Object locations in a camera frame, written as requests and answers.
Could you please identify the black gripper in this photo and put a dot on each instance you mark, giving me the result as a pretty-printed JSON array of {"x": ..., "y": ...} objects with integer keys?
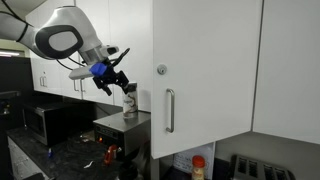
[{"x": 107, "y": 76}]

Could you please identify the white cabinet door with lock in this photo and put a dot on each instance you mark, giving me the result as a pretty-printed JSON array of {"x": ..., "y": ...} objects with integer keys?
[{"x": 206, "y": 66}]

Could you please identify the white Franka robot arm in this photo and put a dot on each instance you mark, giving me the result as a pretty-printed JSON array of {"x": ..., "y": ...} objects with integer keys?
[{"x": 66, "y": 30}]

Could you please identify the grey base cabinet drawers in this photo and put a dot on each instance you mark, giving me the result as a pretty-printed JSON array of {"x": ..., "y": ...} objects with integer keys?
[{"x": 23, "y": 160}]

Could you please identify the stainless steel coffee maker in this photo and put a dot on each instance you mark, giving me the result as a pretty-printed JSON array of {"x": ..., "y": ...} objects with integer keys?
[{"x": 113, "y": 131}]

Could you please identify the black microwave oven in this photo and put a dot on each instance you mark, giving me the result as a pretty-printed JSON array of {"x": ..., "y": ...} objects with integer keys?
[{"x": 43, "y": 121}]

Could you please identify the white paper scrap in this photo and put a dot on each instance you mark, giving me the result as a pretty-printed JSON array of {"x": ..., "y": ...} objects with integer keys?
[{"x": 88, "y": 164}]

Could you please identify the black coffee carafe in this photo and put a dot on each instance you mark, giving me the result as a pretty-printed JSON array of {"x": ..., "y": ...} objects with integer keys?
[{"x": 128, "y": 170}]

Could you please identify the handwritten white paper note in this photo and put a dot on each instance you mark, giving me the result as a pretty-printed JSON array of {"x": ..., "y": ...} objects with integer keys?
[{"x": 185, "y": 160}]

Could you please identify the ceiling light strip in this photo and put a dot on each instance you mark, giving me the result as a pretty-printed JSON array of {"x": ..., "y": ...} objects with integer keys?
[{"x": 8, "y": 53}]

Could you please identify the spice jar orange lid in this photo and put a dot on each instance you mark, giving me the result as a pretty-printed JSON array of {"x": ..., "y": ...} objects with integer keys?
[{"x": 198, "y": 166}]

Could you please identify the silver toaster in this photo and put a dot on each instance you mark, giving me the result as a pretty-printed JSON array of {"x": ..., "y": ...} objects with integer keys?
[{"x": 260, "y": 168}]

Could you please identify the white wrist camera blue mount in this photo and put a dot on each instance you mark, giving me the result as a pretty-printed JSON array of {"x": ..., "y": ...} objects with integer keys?
[{"x": 96, "y": 69}]

